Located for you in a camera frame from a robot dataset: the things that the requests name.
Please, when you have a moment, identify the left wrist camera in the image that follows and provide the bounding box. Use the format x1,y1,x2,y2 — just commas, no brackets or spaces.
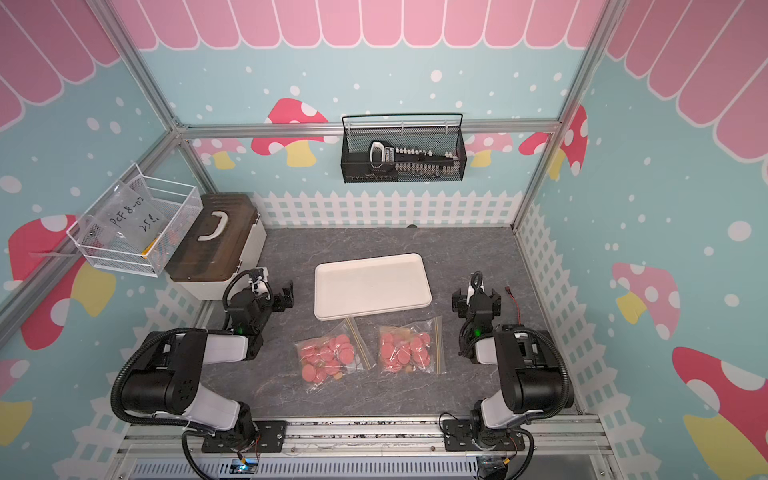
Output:
246,267,271,295

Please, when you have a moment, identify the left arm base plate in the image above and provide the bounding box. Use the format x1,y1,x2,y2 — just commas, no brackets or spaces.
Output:
202,420,288,454

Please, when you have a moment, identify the socket set in basket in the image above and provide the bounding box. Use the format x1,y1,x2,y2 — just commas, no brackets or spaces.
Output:
364,141,464,181

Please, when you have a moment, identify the clear labelled plastic bag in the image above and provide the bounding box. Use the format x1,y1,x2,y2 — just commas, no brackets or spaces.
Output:
86,180,169,257

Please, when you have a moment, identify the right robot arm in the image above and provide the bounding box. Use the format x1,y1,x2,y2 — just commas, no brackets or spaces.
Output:
451,287,575,450

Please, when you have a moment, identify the black wire mesh basket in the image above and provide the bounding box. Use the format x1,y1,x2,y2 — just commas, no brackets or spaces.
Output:
340,113,467,183

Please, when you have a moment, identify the white wire basket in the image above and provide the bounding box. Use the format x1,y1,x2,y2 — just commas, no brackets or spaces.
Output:
67,164,203,277

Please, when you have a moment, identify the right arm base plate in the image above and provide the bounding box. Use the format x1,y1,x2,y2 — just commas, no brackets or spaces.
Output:
438,416,525,452

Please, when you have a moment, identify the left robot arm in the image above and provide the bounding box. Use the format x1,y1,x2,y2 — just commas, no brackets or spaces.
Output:
110,281,294,451

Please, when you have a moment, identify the red black wire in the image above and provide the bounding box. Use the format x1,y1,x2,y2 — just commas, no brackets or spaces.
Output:
505,286,524,328

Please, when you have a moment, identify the white toolbox brown lid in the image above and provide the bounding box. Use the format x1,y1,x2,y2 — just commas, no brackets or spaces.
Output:
165,193,267,301

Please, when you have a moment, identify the ziploc bag of cookies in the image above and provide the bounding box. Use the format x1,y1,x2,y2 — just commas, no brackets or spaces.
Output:
294,317,376,392
378,316,446,375

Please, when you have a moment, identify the white rectangular tray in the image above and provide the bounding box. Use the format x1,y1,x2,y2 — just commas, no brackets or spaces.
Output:
314,253,432,321

